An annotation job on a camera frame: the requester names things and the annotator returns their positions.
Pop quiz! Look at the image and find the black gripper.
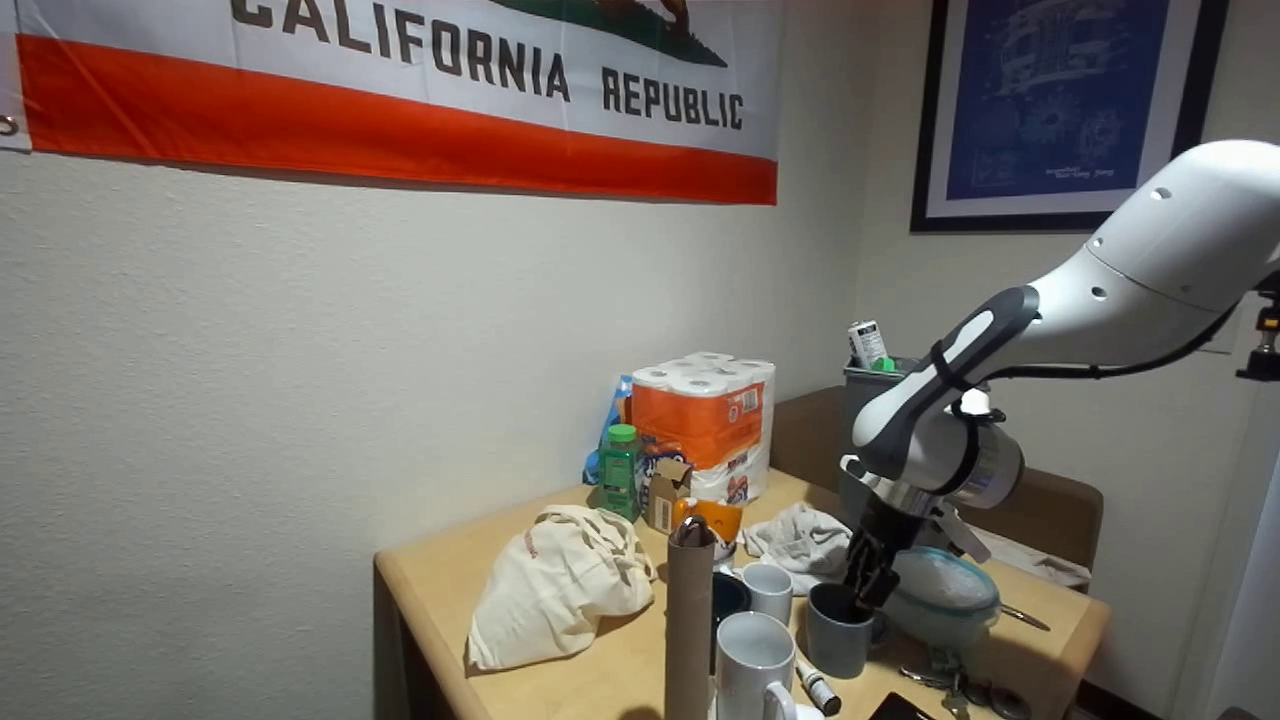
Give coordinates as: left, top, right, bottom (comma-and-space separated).
836, 493, 929, 622

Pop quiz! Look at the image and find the grey mug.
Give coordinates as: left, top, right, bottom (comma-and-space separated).
801, 581, 883, 683

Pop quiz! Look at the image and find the small white mug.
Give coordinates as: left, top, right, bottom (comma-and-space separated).
742, 559, 801, 628

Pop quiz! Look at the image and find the dark blue mug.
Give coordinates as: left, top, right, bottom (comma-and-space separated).
708, 566, 756, 656

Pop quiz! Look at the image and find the large plain white mug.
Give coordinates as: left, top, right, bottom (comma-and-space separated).
714, 608, 806, 720

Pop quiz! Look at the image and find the clear glass bowl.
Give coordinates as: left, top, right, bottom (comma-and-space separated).
880, 539, 1006, 656

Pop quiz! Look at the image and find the white crumpled cloth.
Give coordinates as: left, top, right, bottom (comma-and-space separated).
742, 501, 859, 594

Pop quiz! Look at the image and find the white lip balm stick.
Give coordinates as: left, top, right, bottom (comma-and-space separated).
791, 658, 844, 720

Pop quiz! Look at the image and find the black phone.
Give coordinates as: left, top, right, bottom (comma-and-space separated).
867, 687, 936, 720

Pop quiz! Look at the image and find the key bunch with teal tag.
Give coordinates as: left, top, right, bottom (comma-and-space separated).
912, 647, 1037, 720

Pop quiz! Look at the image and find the dark pen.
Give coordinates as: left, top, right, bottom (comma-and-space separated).
995, 599, 1058, 631

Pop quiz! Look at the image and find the cardboard tube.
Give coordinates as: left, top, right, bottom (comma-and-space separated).
660, 517, 724, 720

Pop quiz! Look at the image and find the brown wooden bench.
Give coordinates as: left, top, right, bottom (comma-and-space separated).
768, 385, 1108, 570

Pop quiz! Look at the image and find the grey plastic bin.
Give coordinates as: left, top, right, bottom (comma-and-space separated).
836, 356, 936, 522

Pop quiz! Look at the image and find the orange toilet paper pack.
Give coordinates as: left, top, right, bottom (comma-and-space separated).
629, 349, 782, 507

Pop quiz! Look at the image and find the green plastic bottle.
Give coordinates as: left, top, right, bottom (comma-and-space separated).
591, 421, 649, 522

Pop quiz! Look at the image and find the beige cloth bag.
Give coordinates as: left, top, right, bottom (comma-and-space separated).
465, 501, 660, 675

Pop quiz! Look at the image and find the black framed blue poster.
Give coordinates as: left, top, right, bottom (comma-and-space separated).
909, 0, 1232, 236

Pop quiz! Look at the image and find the California Republic flag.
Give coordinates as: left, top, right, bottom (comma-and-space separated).
12, 0, 782, 207

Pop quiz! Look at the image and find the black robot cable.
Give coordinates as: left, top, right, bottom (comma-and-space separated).
931, 295, 1263, 391

